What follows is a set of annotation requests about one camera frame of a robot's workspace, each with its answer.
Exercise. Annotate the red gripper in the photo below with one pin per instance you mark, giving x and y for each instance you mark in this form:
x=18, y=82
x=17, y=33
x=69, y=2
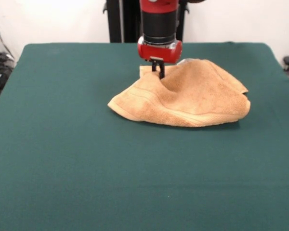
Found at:
x=159, y=53

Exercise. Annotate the orange terry towel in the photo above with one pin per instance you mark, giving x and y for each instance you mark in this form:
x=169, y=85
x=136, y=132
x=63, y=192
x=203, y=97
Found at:
x=195, y=96

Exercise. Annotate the dark green table cloth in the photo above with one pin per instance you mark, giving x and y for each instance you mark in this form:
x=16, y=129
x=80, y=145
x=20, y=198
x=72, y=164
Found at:
x=62, y=144

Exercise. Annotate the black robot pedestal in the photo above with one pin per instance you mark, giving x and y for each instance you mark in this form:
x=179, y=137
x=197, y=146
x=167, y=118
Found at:
x=120, y=21

